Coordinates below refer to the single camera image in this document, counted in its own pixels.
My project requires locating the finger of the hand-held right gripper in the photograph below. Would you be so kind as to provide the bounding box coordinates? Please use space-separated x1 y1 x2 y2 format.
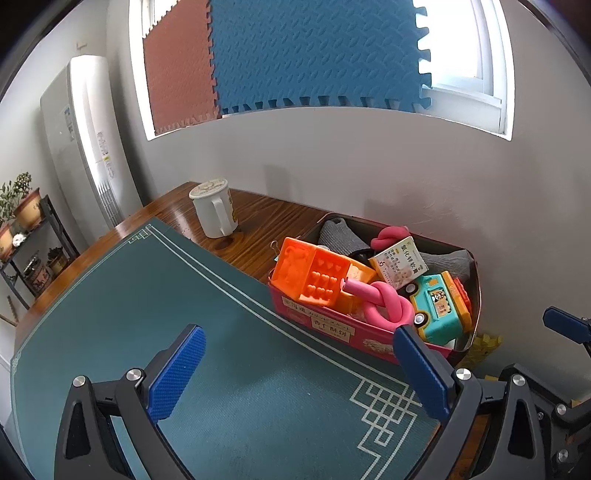
543 306 591 356
529 367 591 480

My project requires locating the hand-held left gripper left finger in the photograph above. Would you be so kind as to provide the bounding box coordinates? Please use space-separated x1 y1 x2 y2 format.
54 324 207 480

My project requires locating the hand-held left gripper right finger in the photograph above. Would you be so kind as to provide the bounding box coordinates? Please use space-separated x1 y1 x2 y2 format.
393 325 552 480

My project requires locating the teal and orange toy bus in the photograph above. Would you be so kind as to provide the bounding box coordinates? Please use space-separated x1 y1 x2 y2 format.
409 271 472 344

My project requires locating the pink knotted foam toy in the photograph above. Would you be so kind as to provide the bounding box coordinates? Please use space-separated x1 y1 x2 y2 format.
342 277 414 330
370 225 409 252

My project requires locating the pink metal tin container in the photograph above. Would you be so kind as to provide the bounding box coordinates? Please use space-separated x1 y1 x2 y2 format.
268 212 481 367

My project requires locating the yellow and white medicine box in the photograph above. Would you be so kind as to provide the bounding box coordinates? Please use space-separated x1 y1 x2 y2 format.
372 236 430 291

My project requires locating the orange embossed toy block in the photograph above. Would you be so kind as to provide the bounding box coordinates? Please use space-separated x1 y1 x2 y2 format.
271 237 377 317

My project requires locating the grey sock with black cuff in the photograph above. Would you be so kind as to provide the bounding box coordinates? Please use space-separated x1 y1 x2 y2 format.
318 219 375 264

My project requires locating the yellow paper scrap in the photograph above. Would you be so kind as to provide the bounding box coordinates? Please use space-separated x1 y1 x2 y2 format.
471 332 502 370

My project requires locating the green table mat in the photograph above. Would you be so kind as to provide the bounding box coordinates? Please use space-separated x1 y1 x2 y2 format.
10 218 441 480

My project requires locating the small potted succulent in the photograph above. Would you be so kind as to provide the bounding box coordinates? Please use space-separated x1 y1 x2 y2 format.
46 248 68 275

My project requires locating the white enamel mug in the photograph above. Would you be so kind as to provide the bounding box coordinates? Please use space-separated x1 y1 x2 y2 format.
189 178 239 239

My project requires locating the brown patterned pot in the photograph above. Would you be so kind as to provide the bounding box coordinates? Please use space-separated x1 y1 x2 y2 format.
23 256 51 291

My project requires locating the black metal plant rack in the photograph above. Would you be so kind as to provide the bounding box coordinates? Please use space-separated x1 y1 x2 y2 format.
0 195 79 315

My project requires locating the potted plant in tan pot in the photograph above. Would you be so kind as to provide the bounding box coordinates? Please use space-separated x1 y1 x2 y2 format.
13 173 43 230
0 182 14 259

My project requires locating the white standing air conditioner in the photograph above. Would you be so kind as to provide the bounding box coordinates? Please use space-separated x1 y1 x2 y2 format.
40 55 141 229

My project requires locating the red foam puzzle mat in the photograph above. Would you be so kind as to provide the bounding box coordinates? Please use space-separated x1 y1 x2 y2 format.
143 0 222 136

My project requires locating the blue foam puzzle mat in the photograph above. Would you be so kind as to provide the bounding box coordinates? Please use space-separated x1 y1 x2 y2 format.
208 0 432 114

